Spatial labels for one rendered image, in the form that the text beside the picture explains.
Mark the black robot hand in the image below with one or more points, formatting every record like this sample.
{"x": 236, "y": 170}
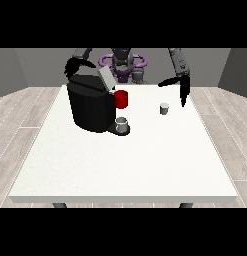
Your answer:
{"x": 183, "y": 84}
{"x": 75, "y": 65}

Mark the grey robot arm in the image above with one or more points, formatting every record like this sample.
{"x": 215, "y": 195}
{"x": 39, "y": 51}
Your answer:
{"x": 179, "y": 62}
{"x": 81, "y": 53}

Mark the small grey coffee pod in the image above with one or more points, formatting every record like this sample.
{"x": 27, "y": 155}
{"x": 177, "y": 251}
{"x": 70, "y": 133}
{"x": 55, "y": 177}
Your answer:
{"x": 164, "y": 108}

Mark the pale grey machine lid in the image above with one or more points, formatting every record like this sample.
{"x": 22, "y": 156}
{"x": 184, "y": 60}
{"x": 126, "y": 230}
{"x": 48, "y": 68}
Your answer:
{"x": 107, "y": 78}

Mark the black coffee machine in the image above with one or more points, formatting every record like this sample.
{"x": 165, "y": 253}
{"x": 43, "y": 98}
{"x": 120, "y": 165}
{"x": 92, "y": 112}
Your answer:
{"x": 90, "y": 105}

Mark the red pod holder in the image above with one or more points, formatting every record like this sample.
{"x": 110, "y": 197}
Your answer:
{"x": 121, "y": 99}

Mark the grey robot trunk purple rings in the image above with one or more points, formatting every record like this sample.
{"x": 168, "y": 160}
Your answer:
{"x": 122, "y": 65}

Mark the small grey cup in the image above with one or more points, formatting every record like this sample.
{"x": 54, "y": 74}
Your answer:
{"x": 122, "y": 124}

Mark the dark table leg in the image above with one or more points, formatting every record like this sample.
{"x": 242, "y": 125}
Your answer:
{"x": 186, "y": 205}
{"x": 59, "y": 205}

